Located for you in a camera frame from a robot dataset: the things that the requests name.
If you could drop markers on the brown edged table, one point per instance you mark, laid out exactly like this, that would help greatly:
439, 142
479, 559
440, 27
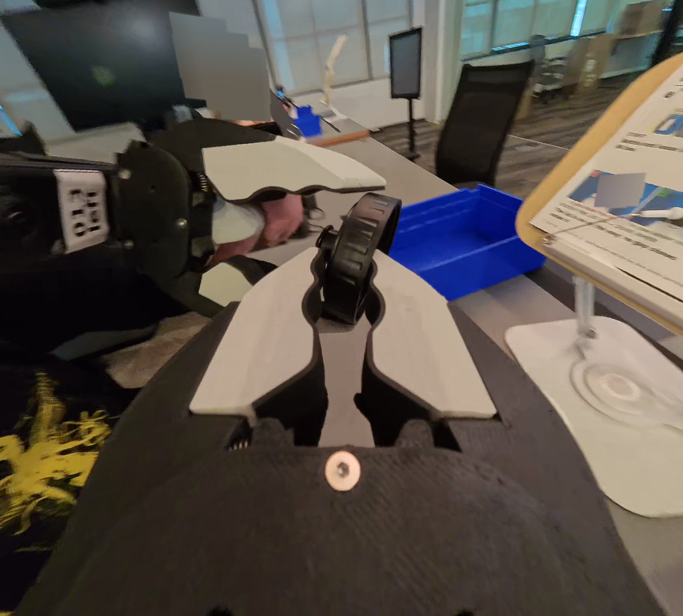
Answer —
341, 135

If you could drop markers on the person's left hand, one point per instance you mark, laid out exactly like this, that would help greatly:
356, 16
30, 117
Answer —
283, 221

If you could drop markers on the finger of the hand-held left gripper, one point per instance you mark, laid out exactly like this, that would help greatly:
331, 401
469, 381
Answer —
221, 285
288, 167

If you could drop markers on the clear acrylic holder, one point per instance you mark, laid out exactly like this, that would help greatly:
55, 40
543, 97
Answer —
613, 386

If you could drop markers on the wooden sign board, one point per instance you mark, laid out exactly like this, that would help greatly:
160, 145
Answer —
587, 157

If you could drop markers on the shelf with cardboard boxes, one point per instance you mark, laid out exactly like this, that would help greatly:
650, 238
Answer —
597, 55

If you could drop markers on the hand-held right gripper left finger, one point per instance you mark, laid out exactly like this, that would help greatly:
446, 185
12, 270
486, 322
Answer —
256, 354

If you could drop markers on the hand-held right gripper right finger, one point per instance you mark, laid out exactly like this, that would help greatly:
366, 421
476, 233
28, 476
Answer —
427, 354

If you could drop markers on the large black monitor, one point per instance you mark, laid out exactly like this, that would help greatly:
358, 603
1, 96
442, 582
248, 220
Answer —
106, 61

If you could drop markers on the blue plastic bin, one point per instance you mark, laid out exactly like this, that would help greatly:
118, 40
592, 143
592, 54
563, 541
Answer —
459, 247
308, 122

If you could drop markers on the dark screen on stand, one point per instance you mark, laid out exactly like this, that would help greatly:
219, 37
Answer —
405, 63

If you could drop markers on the black mesh office chair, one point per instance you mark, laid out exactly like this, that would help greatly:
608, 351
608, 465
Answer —
480, 119

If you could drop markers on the black bottle lid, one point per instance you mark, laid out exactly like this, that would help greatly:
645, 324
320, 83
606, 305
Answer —
357, 247

